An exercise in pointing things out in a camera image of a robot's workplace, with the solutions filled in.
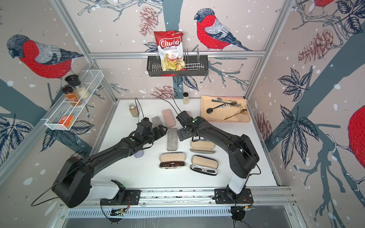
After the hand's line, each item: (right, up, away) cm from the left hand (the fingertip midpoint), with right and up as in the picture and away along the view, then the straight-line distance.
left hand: (166, 128), depth 86 cm
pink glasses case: (-1, +5, +22) cm, 22 cm away
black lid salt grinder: (-46, +22, -10) cm, 52 cm away
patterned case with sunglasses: (+4, -20, 0) cm, 20 cm away
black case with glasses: (+23, -22, -3) cm, 32 cm away
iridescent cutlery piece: (+42, +19, +32) cm, 57 cm away
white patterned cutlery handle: (+45, +15, +29) cm, 55 cm away
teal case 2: (+3, -8, +7) cm, 11 cm away
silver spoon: (+42, +21, +34) cm, 58 cm away
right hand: (+13, -3, +2) cm, 13 cm away
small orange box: (-45, +6, -19) cm, 49 cm away
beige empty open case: (+23, -13, +7) cm, 27 cm away
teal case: (-10, +3, +18) cm, 21 cm away
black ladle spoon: (+32, +11, +27) cm, 43 cm away
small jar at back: (+12, +21, +27) cm, 36 cm away
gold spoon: (+57, +11, +25) cm, 63 cm away
